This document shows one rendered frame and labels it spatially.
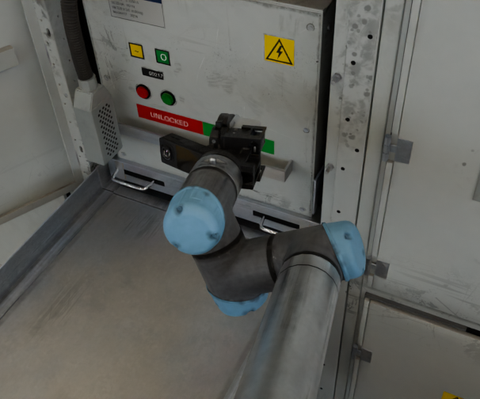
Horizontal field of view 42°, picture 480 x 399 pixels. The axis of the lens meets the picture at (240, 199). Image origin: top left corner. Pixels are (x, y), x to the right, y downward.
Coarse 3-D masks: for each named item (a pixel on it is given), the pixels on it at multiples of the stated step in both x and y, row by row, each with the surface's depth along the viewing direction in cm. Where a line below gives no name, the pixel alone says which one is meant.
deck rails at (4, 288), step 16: (96, 176) 148; (80, 192) 144; (96, 192) 150; (112, 192) 151; (64, 208) 141; (80, 208) 146; (96, 208) 147; (48, 224) 137; (64, 224) 142; (80, 224) 144; (32, 240) 134; (48, 240) 139; (64, 240) 141; (16, 256) 130; (32, 256) 135; (48, 256) 137; (0, 272) 127; (16, 272) 132; (32, 272) 134; (0, 288) 128; (16, 288) 131; (0, 304) 128; (240, 368) 116
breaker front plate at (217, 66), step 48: (96, 0) 120; (192, 0) 110; (240, 0) 105; (96, 48) 128; (144, 48) 122; (192, 48) 117; (240, 48) 112; (192, 96) 125; (240, 96) 119; (288, 96) 114; (144, 144) 141; (288, 144) 122; (240, 192) 137; (288, 192) 131
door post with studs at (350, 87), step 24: (360, 0) 91; (336, 24) 96; (360, 24) 93; (336, 48) 98; (360, 48) 96; (336, 72) 101; (360, 72) 99; (336, 96) 104; (360, 96) 102; (336, 120) 108; (360, 120) 105; (336, 144) 111; (360, 144) 108; (336, 168) 114; (360, 168) 112; (336, 192) 118; (336, 216) 122; (336, 312) 143; (336, 336) 149; (336, 360) 156
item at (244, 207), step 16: (112, 160) 149; (128, 160) 148; (128, 176) 150; (144, 176) 147; (160, 176) 144; (176, 176) 143; (176, 192) 146; (240, 208) 139; (256, 208) 137; (272, 208) 134; (320, 208) 134; (272, 224) 138; (288, 224) 135
